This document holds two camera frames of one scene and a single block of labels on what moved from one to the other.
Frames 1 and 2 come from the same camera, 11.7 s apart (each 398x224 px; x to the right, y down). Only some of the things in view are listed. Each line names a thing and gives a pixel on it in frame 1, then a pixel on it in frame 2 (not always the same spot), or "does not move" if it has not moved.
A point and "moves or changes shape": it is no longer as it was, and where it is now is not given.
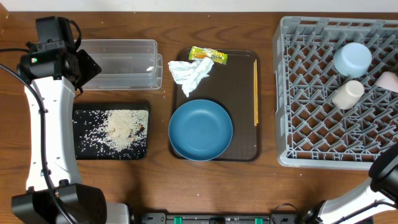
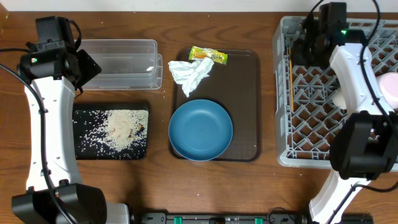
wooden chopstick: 254,91 to 291,81
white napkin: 186,74 does not move
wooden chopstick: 256,91 to 291,89
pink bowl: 388,80 moves or changes shape
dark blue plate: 200,130 does not move
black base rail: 218,218 does not move
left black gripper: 88,66 does not move
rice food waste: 117,134 does not move
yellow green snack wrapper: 201,53 does not move
